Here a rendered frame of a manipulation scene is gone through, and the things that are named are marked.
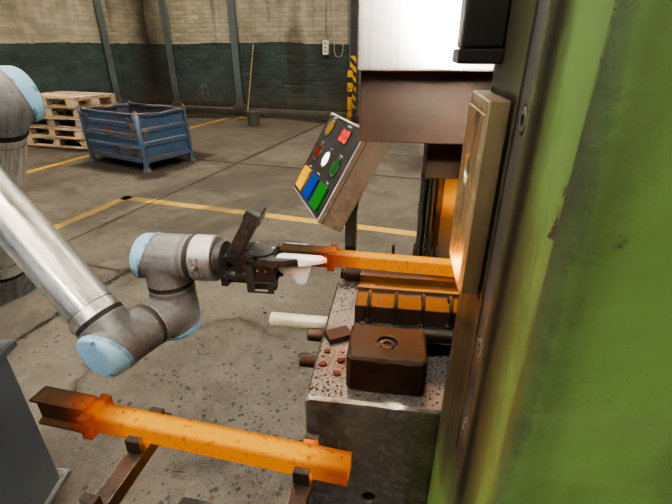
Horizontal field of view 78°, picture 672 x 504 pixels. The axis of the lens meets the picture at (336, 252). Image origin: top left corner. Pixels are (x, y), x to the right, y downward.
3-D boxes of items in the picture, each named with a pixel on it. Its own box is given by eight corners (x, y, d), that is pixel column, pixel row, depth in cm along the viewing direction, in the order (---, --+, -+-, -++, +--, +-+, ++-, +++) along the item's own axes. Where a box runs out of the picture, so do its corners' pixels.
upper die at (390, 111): (358, 141, 60) (360, 69, 55) (369, 120, 77) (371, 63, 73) (680, 151, 54) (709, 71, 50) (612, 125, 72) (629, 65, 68)
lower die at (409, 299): (353, 340, 75) (354, 301, 72) (363, 284, 93) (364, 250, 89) (603, 364, 70) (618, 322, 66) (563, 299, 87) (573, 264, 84)
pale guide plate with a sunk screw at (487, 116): (457, 294, 39) (486, 100, 31) (448, 252, 47) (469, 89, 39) (481, 296, 38) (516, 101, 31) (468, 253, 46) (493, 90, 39)
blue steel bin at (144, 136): (88, 161, 567) (73, 105, 535) (139, 150, 629) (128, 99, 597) (147, 173, 513) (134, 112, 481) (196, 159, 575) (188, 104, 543)
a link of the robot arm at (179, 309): (140, 341, 86) (126, 290, 81) (181, 313, 96) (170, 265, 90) (173, 354, 83) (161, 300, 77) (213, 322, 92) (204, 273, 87)
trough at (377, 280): (357, 293, 77) (357, 286, 76) (360, 278, 81) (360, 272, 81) (602, 312, 71) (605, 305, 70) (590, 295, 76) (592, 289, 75)
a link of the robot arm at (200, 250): (203, 227, 83) (180, 248, 75) (227, 228, 83) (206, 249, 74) (210, 266, 87) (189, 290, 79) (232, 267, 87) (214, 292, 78)
